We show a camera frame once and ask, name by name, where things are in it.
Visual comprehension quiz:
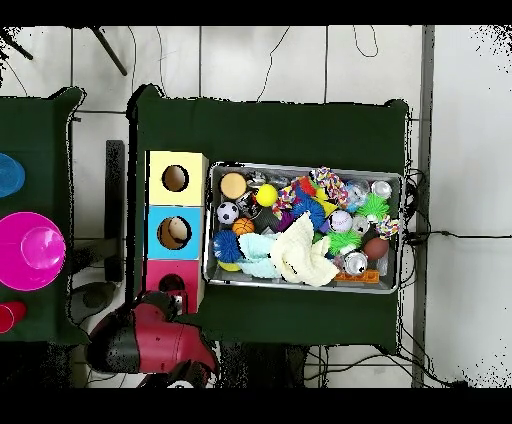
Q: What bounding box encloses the shallow metal mesh bin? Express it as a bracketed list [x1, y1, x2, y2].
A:
[203, 160, 407, 295]

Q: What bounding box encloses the silver drink can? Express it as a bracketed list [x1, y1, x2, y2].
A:
[370, 179, 393, 200]

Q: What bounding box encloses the smooth yellow ball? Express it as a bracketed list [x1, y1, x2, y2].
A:
[255, 183, 279, 208]

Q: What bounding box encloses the blue spiky ball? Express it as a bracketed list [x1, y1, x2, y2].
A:
[290, 189, 327, 231]
[211, 229, 244, 264]

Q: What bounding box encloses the green spiky ball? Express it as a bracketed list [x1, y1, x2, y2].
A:
[326, 229, 363, 256]
[355, 192, 391, 222]

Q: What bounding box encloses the round container with orange lid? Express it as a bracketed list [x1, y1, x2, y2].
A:
[219, 171, 248, 200]

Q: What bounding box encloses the grey round stand base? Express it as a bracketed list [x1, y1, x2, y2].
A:
[69, 280, 118, 325]

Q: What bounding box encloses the small baseball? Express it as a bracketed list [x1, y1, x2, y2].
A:
[328, 209, 354, 233]

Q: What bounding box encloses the black tripod leg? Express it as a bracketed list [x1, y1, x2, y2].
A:
[0, 31, 34, 61]
[89, 26, 128, 77]

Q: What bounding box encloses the red plastic cup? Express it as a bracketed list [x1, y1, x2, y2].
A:
[0, 300, 28, 334]

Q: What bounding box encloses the mint green knitted cloth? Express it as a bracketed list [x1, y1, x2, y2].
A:
[236, 232, 283, 279]

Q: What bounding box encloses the orange toy brick plate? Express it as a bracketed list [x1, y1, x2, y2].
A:
[334, 269, 380, 284]

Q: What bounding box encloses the dark green table cloth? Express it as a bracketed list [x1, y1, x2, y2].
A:
[125, 83, 411, 355]
[0, 86, 93, 345]

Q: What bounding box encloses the blue round disc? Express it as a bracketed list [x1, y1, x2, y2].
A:
[0, 152, 26, 199]

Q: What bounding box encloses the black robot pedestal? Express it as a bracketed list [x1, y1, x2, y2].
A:
[217, 341, 309, 389]

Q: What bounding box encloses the small orange basketball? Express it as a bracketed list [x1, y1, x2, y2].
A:
[231, 216, 256, 237]

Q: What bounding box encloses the wooden box with three holes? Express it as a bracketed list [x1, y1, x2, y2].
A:
[142, 149, 210, 315]

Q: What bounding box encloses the brown toy football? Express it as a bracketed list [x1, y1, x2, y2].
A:
[362, 237, 390, 262]

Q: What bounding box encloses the small soccer ball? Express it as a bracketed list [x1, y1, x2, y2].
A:
[216, 201, 240, 225]

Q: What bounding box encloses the black panel stand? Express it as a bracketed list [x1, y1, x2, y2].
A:
[104, 139, 126, 282]

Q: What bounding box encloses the magenta plastic bowl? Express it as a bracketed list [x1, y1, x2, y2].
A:
[0, 211, 67, 292]

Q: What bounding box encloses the cream knitted cloth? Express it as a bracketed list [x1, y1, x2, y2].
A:
[270, 211, 340, 288]

